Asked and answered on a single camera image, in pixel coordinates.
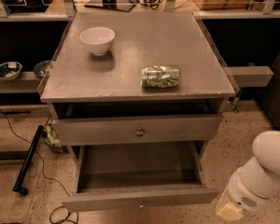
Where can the green bag on floor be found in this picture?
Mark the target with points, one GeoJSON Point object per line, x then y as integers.
{"type": "Point", "coordinates": [51, 138]}

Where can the dark small bowl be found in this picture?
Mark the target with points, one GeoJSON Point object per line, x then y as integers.
{"type": "Point", "coordinates": [42, 68]}

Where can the black monitor stand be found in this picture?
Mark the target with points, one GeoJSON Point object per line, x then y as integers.
{"type": "Point", "coordinates": [118, 5]}

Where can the grey shelf beam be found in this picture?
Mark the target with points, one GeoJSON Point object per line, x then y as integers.
{"type": "Point", "coordinates": [251, 76]}

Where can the grey wooden drawer cabinet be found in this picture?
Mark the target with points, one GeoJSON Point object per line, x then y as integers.
{"type": "Point", "coordinates": [142, 39]}

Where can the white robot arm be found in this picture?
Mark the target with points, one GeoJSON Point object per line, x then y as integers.
{"type": "Point", "coordinates": [252, 185]}

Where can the green chip bag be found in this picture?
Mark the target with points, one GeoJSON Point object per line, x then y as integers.
{"type": "Point", "coordinates": [160, 76]}

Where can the grey top drawer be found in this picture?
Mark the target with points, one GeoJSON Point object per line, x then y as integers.
{"type": "Point", "coordinates": [125, 123]}

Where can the black metal bar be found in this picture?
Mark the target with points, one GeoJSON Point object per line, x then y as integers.
{"type": "Point", "coordinates": [18, 187]}

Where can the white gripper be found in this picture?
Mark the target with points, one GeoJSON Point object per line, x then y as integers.
{"type": "Point", "coordinates": [242, 194]}

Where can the grey drawer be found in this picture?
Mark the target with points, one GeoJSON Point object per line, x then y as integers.
{"type": "Point", "coordinates": [125, 123]}
{"type": "Point", "coordinates": [121, 176]}

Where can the white bowl with items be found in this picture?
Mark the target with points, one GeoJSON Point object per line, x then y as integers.
{"type": "Point", "coordinates": [10, 71]}

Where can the white ceramic bowl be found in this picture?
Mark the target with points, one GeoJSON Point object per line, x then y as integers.
{"type": "Point", "coordinates": [98, 40]}

